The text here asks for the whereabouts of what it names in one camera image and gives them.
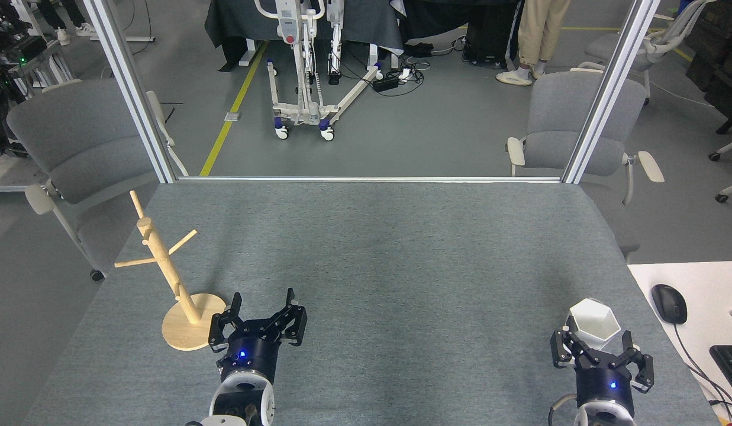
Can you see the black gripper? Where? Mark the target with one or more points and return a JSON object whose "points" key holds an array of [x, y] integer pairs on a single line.
{"points": [[250, 355], [602, 384]]}

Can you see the white faceted cup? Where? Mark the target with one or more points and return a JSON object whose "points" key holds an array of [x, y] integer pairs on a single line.
{"points": [[593, 322]]}

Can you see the wooden cup rack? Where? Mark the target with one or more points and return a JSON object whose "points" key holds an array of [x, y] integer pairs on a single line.
{"points": [[164, 260]]}

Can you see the black storage unit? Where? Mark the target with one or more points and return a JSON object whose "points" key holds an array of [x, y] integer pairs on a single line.
{"points": [[721, 59]]}

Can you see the equipment rack with electronics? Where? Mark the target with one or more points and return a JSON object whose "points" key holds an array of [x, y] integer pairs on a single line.
{"points": [[22, 50]]}

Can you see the black computer mouse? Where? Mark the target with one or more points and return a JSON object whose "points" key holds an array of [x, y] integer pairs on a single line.
{"points": [[668, 303]]}

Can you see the black keyboard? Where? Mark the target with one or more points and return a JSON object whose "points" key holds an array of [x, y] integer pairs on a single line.
{"points": [[731, 364]]}

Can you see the white desk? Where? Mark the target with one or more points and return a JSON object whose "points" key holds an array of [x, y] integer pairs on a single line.
{"points": [[709, 284]]}

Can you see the silver aluminium crossbar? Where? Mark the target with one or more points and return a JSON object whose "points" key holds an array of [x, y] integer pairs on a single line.
{"points": [[366, 179]]}

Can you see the metal floor socket plate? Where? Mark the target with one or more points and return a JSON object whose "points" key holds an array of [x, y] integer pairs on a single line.
{"points": [[232, 116]]}

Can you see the white office chair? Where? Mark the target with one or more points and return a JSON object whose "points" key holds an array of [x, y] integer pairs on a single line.
{"points": [[602, 44], [714, 156]]}

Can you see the grey chair with beige armrests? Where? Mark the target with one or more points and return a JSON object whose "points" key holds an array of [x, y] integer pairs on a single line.
{"points": [[579, 112], [81, 142]]}

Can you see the black power strip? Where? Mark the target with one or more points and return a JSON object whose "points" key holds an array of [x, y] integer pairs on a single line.
{"points": [[386, 83]]}

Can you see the white stand on wheels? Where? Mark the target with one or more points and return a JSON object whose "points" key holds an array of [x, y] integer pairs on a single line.
{"points": [[287, 26]]}

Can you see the dark cloth covered table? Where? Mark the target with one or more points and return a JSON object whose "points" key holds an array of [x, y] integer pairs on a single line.
{"points": [[354, 21]]}

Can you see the standing person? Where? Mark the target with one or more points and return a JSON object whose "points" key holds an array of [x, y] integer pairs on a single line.
{"points": [[537, 29]]}

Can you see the black case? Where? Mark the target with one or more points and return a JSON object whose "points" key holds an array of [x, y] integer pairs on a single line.
{"points": [[490, 29]]}

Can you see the person with white shoes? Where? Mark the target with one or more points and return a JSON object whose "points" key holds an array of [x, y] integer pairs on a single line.
{"points": [[63, 35]]}

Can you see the silver aluminium post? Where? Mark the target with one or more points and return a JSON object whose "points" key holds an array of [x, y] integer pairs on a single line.
{"points": [[129, 77], [608, 89]]}

